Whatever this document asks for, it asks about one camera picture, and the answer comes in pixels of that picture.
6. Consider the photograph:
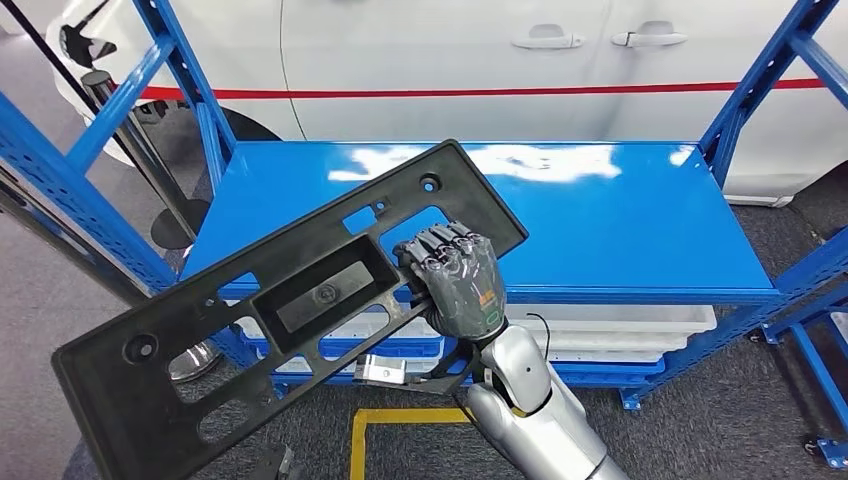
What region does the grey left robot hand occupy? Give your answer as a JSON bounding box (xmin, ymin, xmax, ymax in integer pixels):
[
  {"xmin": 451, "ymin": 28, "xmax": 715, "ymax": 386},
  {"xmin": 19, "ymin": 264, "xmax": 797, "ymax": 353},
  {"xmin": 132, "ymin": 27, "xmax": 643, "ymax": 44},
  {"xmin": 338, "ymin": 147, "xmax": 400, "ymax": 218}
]
[{"xmin": 251, "ymin": 443, "xmax": 297, "ymax": 480}]

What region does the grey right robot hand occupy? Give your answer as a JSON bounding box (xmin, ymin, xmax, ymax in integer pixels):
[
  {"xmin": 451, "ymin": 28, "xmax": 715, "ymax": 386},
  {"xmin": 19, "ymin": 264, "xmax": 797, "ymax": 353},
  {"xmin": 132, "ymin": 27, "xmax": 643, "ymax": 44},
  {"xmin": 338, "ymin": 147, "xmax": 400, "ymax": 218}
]
[{"xmin": 394, "ymin": 221, "xmax": 510, "ymax": 342}]

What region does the black plastic panel part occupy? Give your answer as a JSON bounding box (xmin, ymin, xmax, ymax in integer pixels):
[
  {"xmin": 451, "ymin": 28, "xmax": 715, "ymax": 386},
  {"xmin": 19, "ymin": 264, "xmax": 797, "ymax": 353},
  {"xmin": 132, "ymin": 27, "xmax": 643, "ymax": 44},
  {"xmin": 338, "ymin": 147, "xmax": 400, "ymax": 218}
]
[{"xmin": 51, "ymin": 139, "xmax": 530, "ymax": 480}]

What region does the blue metal shelf rack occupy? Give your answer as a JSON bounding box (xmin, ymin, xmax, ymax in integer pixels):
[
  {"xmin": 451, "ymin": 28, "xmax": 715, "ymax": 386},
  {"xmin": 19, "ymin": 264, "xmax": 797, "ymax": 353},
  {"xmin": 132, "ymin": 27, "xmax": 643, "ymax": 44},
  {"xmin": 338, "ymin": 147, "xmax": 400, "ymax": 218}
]
[{"xmin": 0, "ymin": 0, "xmax": 848, "ymax": 412}]

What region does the blue wheeled shelf rack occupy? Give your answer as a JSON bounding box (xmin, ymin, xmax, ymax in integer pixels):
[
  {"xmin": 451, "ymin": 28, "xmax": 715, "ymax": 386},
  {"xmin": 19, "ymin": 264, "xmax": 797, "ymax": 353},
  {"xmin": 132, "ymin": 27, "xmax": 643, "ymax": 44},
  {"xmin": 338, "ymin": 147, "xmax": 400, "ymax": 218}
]
[{"xmin": 761, "ymin": 284, "xmax": 848, "ymax": 470}]

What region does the white car red stripe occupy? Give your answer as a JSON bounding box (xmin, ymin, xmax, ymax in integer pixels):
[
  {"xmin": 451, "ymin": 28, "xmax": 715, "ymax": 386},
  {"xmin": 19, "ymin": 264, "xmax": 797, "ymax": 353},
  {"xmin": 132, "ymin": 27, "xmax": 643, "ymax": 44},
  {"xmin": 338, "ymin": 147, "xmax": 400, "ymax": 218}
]
[{"xmin": 46, "ymin": 0, "xmax": 848, "ymax": 208}]

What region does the black round stanchion base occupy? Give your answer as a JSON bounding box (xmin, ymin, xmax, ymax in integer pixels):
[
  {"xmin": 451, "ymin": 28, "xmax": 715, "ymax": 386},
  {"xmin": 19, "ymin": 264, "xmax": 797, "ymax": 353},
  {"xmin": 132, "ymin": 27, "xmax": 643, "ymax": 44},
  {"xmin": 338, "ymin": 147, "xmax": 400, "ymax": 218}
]
[{"xmin": 150, "ymin": 198, "xmax": 212, "ymax": 251}]

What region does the black stanchion belt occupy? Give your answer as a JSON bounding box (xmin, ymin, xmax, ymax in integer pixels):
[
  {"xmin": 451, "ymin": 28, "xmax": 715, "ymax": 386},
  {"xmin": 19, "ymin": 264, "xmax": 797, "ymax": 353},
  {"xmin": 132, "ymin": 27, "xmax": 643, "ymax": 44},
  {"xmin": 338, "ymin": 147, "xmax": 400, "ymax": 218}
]
[{"xmin": 0, "ymin": 0, "xmax": 107, "ymax": 114}]

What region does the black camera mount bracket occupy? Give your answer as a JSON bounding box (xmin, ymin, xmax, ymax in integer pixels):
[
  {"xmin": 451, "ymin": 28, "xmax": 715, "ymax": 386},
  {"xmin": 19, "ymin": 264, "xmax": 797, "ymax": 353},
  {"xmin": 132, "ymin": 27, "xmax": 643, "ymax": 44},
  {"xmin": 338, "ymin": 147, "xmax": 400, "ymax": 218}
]
[{"xmin": 390, "ymin": 337, "xmax": 486, "ymax": 397}]

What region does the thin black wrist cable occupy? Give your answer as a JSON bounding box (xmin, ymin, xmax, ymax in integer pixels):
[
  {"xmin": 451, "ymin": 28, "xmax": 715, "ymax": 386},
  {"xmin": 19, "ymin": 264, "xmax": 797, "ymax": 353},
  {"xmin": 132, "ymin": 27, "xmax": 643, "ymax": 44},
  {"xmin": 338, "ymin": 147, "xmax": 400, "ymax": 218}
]
[{"xmin": 526, "ymin": 311, "xmax": 553, "ymax": 354}]

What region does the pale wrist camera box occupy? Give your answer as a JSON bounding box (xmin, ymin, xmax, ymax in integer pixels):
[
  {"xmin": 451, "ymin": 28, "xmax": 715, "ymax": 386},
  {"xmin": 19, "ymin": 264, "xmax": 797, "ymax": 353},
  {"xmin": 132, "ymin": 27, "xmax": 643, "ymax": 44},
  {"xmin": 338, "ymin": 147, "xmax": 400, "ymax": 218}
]
[{"xmin": 353, "ymin": 353, "xmax": 408, "ymax": 386}]

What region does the chrome stanchion post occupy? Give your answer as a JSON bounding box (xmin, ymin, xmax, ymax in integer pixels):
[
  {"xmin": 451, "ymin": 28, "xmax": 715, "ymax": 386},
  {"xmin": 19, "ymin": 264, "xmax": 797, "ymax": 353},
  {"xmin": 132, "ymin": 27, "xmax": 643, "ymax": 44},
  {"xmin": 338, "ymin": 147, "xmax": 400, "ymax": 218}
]
[
  {"xmin": 0, "ymin": 170, "xmax": 224, "ymax": 384},
  {"xmin": 80, "ymin": 69, "xmax": 200, "ymax": 231}
]

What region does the white car door handle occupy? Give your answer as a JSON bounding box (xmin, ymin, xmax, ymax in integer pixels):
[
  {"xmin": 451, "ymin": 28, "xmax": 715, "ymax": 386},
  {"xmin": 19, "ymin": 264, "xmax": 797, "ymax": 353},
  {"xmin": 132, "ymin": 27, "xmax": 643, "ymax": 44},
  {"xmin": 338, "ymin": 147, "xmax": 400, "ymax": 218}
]
[
  {"xmin": 610, "ymin": 21, "xmax": 689, "ymax": 49},
  {"xmin": 511, "ymin": 24, "xmax": 586, "ymax": 51}
]

